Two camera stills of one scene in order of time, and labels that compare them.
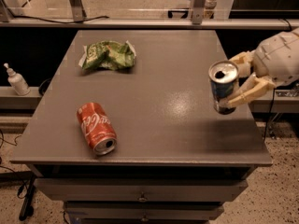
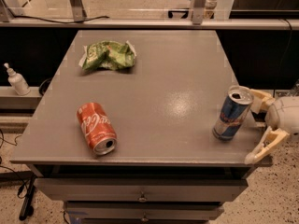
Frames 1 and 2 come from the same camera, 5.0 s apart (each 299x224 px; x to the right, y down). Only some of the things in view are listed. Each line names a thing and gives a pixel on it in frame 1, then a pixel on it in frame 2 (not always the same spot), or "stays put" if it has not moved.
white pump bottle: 17,81 stays put
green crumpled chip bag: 107,54 stays put
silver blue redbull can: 223,76 to 233,112
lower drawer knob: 145,219 stays put
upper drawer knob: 142,198 stays put
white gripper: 277,60 to 284,114
